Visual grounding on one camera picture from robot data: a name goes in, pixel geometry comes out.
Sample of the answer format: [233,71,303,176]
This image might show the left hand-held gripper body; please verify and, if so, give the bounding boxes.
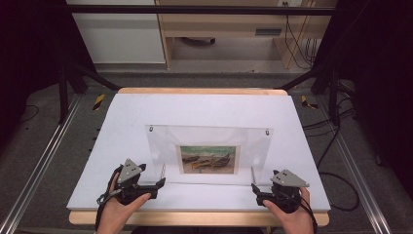
[115,158,149,206]

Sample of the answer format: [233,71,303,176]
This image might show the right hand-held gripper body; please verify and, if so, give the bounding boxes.
[271,169,311,214]

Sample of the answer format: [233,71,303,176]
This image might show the clear acrylic picture frame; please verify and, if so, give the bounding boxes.
[144,124,275,188]

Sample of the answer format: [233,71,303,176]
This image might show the painting print card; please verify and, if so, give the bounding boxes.
[174,144,242,176]

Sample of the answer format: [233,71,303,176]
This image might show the person's right hand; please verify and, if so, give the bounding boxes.
[262,186,316,234]

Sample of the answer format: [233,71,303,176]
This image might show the person's left hand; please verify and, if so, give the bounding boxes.
[96,169,152,234]

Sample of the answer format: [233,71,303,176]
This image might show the white foam board mat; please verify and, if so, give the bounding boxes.
[66,93,331,213]

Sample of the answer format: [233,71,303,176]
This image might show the yellow clamp left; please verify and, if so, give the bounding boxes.
[92,93,107,111]

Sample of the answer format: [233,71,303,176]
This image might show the yellow clamp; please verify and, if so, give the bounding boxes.
[300,95,319,110]
[92,93,107,111]

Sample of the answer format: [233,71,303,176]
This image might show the yellow clamp right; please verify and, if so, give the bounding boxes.
[300,95,319,110]

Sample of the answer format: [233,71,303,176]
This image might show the black metal stand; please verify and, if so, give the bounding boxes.
[276,61,342,127]
[57,61,122,125]

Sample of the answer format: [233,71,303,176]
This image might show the wooden table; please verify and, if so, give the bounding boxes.
[68,87,330,227]

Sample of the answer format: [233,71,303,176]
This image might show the white cabinet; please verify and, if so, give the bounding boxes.
[66,0,167,65]

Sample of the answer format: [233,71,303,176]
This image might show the black curtain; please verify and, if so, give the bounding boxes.
[311,0,413,196]
[0,0,98,147]

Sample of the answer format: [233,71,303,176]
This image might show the grey desk label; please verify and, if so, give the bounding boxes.
[254,28,282,37]

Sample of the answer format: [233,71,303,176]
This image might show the light wooden desk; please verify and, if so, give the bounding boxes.
[155,0,339,71]

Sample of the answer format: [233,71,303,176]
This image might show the black horizontal metal bar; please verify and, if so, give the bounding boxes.
[66,4,339,17]

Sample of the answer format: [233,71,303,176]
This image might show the white power strip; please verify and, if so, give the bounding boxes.
[277,0,304,8]

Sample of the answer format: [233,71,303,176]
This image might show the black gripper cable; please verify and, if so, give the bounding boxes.
[301,125,360,234]
[94,166,122,230]

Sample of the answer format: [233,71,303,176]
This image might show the bundle of black floor cables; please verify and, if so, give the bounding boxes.
[301,77,358,137]

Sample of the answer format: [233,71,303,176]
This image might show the aluminium floor rail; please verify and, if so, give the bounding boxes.
[316,96,394,234]
[0,94,84,234]

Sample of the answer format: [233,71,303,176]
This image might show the thin black floor cable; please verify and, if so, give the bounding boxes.
[19,104,40,125]

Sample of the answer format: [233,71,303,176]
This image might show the hanging black cables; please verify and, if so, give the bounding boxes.
[284,2,320,70]

